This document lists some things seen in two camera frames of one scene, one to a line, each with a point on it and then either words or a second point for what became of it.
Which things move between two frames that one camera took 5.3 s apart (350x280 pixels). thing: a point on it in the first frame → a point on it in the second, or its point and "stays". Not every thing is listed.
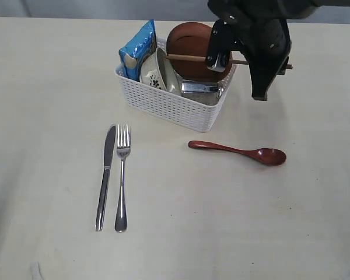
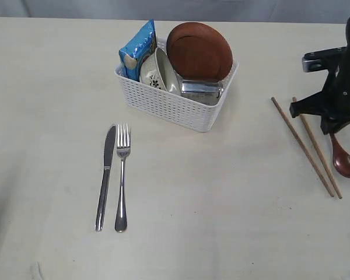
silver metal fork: [121, 221] stays
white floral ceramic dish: [156, 72] stays
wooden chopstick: [200, 59] → [276, 104]
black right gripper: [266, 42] → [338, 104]
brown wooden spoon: [266, 156] → [343, 162]
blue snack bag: [132, 53] stays
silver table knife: [108, 165] stays
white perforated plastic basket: [181, 111] stays
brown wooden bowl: [192, 39] stays
